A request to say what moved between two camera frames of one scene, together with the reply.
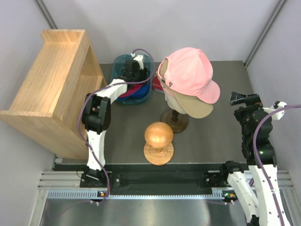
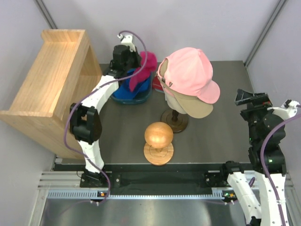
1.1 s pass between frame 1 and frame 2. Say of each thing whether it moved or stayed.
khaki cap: stayed
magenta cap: moved
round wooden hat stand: stayed
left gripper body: moved
